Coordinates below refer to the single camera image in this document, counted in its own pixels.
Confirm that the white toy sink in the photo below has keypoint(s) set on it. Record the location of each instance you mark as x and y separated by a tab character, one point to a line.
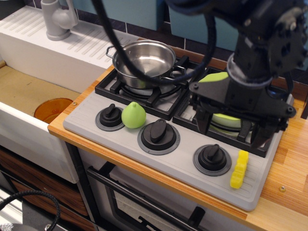
35	69

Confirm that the black burner grate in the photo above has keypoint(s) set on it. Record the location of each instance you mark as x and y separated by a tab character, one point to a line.
161	101
185	117

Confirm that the lime green plate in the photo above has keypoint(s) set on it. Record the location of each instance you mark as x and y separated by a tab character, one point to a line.
220	122

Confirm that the black middle stove knob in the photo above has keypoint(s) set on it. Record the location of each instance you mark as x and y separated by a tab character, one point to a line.
158	138

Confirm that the black left burner grate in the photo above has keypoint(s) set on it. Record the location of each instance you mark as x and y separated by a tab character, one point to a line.
161	101

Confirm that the grey toy stove top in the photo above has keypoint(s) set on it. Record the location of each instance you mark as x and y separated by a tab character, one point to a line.
179	163

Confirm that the grey toy faucet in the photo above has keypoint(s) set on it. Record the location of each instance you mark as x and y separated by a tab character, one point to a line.
58	21

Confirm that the wooden drawer fronts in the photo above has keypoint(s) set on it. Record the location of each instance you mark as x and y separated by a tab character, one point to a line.
22	175

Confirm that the black right stove knob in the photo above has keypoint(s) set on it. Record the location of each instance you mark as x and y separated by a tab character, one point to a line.
212	160

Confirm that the black left stove knob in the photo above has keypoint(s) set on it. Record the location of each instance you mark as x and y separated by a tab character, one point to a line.
109	119

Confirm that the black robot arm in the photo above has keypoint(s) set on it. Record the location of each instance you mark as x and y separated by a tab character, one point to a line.
271	42

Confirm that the black right burner grate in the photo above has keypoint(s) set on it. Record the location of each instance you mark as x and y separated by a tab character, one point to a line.
185	117

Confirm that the black stove knob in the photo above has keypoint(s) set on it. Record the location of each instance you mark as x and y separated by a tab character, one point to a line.
158	138
109	119
212	160

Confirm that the orange sink drain plug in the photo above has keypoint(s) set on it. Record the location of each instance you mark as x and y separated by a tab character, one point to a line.
50	109

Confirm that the green toy pear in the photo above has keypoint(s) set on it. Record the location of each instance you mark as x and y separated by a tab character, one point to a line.
133	116

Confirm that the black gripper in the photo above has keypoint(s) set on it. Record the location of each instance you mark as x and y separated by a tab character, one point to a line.
230	98

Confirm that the stainless steel pot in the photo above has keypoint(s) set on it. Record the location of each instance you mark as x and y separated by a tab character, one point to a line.
153	58

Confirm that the yellow toy fry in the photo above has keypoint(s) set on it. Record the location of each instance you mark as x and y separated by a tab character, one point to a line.
237	176

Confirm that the oven door with handle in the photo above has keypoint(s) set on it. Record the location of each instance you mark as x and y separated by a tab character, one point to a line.
135	204

